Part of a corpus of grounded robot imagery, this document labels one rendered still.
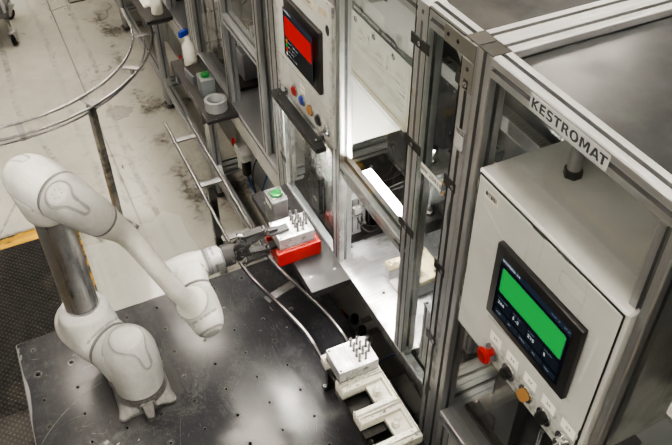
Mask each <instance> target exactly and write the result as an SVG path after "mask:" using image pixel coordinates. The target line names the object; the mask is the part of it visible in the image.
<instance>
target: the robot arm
mask: <svg viewBox="0 0 672 445"><path fill-rule="evenodd" d="M2 182H3V185H4V188H5V190H6V191H7V193H8V194H9V195H11V198H12V200H13V201H14V202H15V204H16V205H17V207H18V208H19V210H20V211H21V213H22V214H23V216H24V217H25V219H26V220H27V221H28V222H29V223H31V224H33V225H34V227H35V229H36V232H37V235H38V237H39V240H40V243H41V245H42V248H43V251H44V254H45V256H46V259H47V262H48V264H49V267H50V270H51V272H52V275H53V278H54V280H55V283H56V286H57V288H58V291H59V294H60V297H61V299H62V302H63V303H62V304H61V306H60V307H59V308H58V310H57V312H56V315H55V319H54V324H55V329H56V332H57V335H58V337H59V338H60V339H61V341H62V342H63V343H64V344H65V345H66V346H67V347H69V348H70V349H71V350H72V351H74V352H75V353H76V354H77V355H79V356H80V357H82V358H83V359H85V360H86V361H88V362H90V363H91V364H93V365H94V366H96V367H97V368H98V369H99V370H100V372H101V373H102V374H103V375H104V376H105V377H106V378H107V379H108V383H109V385H110V386H111V387H112V389H113V392H114V396H115V399H116V402H117V405H118V409H119V420H120V422H122V423H126V422H128V421H129V420H131V419H132V418H134V417H136V416H139V415H141V414H145V416H146V417H147V419H148V421H149V422H153V421H155V420H156V416H155V410H154V409H157V408H159V407H162V406H165V405H171V404H174V403H175V402H176V401H177V397H176V395H175V393H174V392H173V391H172V389H171V387H170V384H169V381H168V379H167V376H166V373H165V371H164V363H163V360H162V359H161V357H160V353H159V350H158V347H157V345H156V342H155V340H154V338H153V337H152V335H151V334H150V333H149V332H148V331H147V330H146V329H144V328H143V327H141V326H139V325H136V324H131V323H125V324H124V323H123V322H122V321H121V320H120V319H119V318H118V315H117V314H116V313H115V311H114V310H113V308H112V306H111V305H110V303H109V301H108V299H107V298H106V296H105V295H104V294H102V293H101V292H98V291H96V290H95V287H94V284H93V281H92V278H91V275H90V272H89V268H88V265H87V262H86V259H85V256H84V253H83V250H82V247H81V244H80V241H79V238H78V234H77V231H79V232H81V233H84V234H88V235H90V236H93V237H96V238H101V239H106V240H109V241H113V242H115V243H117V244H119V245H120V246H122V247H123V248H124V249H125V250H126V251H127V252H128V253H129V254H130V255H131V256H132V257H133V258H134V259H135V260H136V261H137V263H138V264H139V265H140V266H141V267H142V268H143V269H144V270H145V271H146V273H147V274H148V275H149V276H150V277H151V278H152V279H153V280H154V282H155V283H156V284H157V285H158V286H159V287H160V288H161V289H162V291H163V292H164V293H165V294H166V295H167V296H168V297H169V298H170V299H171V300H172V301H173V302H174V303H175V304H176V305H177V311H178V313H179V314H180V315H181V316H182V317H183V318H184V320H185V321H186V322H187V324H188V325H190V327H191V329H192V330H193V331H194V332H195V333H196V334H197V335H198V336H200V337H204V338H209V337H212V336H214V335H216V334H217V333H219V332H220V331H221V329H222V327H223V324H224V316H223V311H222V308H221V305H220V302H219V300H218V298H217V295H216V293H215V291H214V290H213V288H212V286H211V284H210V282H209V279H208V276H212V275H213V274H216V273H219V272H221V271H224V270H225V267H229V266H232V265H234V264H236V262H237V261H241V262H242V264H243V266H246V265H247V264H249V263H251V262H253V261H256V260H259V259H262V258H264V257H267V256H270V251H271V250H273V249H275V248H278V247H277V245H276V243H275V242H274V240H272V241H269V242H268V243H267V245H261V246H255V247H251V246H252V244H254V243H256V242H258V241H259V240H261V239H263V238H265V237H266V236H269V237H272V236H274V235H277V234H280V233H282V232H285V231H288V230H289V228H288V226H287V224H286V223H284V224H281V225H278V226H273V227H271V228H268V229H266V228H265V226H264V225H262V226H259V227H256V228H254V229H251V230H248V231H245V232H242V233H236V236H237V238H236V240H235V241H234V242H232V243H228V242H227V243H225V244H222V245H219V246H218V247H217V245H213V246H210V247H207V248H204V249H201V250H198V251H190V252H186V253H183V254H180V255H178V256H175V257H173V258H171V259H169V260H167V261H165V262H164V261H163V260H162V258H161V257H160V256H159V255H158V253H157V252H156V251H155V250H154V248H153V247H152V246H151V245H150V243H149V242H148V241H147V240H146V239H145V238H144V236H143V235H142V234H141V233H140V232H139V231H138V230H137V229H136V228H135V227H134V226H133V225H132V224H131V223H130V222H129V221H128V220H127V219H126V218H125V217H124V216H123V215H122V214H121V213H120V212H119V211H118V210H117V209H116V207H115V206H114V205H112V204H111V203H110V202H109V201H108V200H107V199H106V198H105V197H104V196H102V195H101V194H99V193H98V192H96V191H95V190H94V189H93V188H92V187H91V186H89V185H88V184H87V183H86V182H84V181H83V180H82V179H81V178H79V177H78V176H77V175H75V174H74V173H72V172H71V171H70V170H69V169H67V168H66V167H65V166H63V165H61V164H60V163H58V162H56V161H54V160H52V159H50V158H48V157H46V156H43V155H39V154H33V153H24V154H22V155H17V156H14V157H12V158H11V159H10V160H9V161H8V162H7V163H6V164H5V166H4V168H3V171H2ZM76 230H77V231H76ZM264 233H265V234H264ZM247 243H248V244H247ZM265 253H266V254H265Z"/></svg>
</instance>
